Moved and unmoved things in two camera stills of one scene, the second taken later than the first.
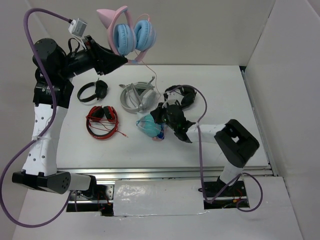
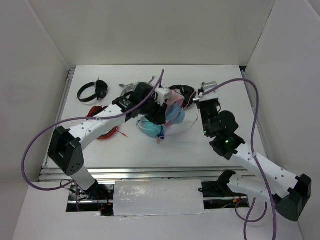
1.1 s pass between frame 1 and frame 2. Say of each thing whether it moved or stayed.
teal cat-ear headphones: stayed
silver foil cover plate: stayed
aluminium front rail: stayed
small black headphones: stayed
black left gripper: moved
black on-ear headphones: stayed
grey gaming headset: stayed
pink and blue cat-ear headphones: moved
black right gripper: moved
